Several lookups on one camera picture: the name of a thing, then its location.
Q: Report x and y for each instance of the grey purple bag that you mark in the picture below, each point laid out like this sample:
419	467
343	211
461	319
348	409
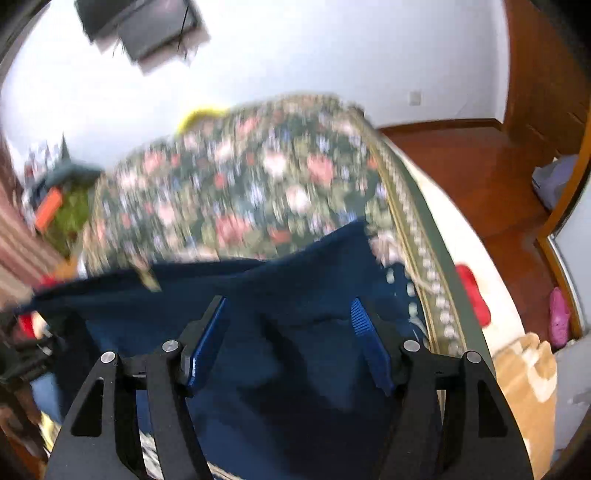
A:
554	182

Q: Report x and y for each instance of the dark floral bedspread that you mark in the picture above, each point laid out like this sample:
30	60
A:
258	184

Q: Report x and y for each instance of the red flat object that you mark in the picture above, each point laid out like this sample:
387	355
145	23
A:
473	295

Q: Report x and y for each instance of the black wall television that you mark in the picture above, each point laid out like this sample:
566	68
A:
106	11

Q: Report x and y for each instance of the orange box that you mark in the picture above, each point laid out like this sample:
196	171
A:
48	210

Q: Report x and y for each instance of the navy patterned hooded sweater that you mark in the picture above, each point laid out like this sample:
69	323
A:
286	323

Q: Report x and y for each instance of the cream bed sheet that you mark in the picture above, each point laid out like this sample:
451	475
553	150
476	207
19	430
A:
461	240

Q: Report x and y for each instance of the pink slipper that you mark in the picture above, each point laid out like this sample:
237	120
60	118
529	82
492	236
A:
559	318

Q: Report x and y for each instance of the dark monitor screen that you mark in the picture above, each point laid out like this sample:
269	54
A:
157	34

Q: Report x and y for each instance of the brown wooden cabinet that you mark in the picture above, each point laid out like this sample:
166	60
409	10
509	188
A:
545	69

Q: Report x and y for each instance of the striped red cloth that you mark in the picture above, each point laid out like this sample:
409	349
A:
21	240

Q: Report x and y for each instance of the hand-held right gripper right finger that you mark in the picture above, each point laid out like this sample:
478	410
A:
369	341

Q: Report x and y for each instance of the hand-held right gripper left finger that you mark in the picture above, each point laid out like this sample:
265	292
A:
207	341

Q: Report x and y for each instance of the yellow object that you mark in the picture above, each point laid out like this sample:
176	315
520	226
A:
201	117

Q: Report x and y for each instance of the beige colourful printed blanket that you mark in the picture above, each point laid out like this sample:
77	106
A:
526	392

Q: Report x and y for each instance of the wooden door frame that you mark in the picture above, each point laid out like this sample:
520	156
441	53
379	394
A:
554	258

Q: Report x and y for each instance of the crumpled silver plastic bag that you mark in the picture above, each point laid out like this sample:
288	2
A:
41	161

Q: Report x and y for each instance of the white wall socket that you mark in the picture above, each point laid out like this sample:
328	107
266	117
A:
415	98

